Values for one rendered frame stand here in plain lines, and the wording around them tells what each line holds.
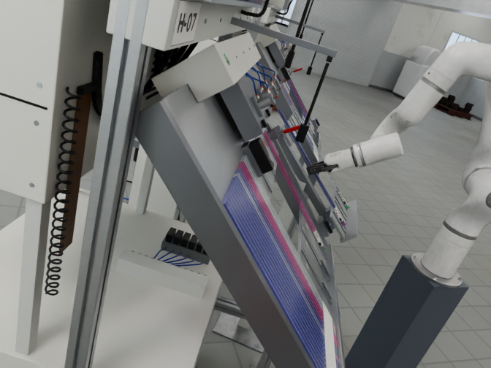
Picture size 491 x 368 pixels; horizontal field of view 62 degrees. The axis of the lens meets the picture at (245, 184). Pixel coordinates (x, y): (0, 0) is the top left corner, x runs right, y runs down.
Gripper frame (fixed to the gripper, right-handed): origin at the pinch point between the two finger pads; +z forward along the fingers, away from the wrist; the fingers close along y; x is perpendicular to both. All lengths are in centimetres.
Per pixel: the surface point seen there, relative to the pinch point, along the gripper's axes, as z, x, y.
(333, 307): -2, 26, 50
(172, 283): 37, 5, 56
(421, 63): -166, 109, -1139
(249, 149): 1, -25, 58
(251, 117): -2, -31, 57
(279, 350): 0, 7, 87
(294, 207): 6.6, 5.7, 18.8
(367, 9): -69, -80, -1102
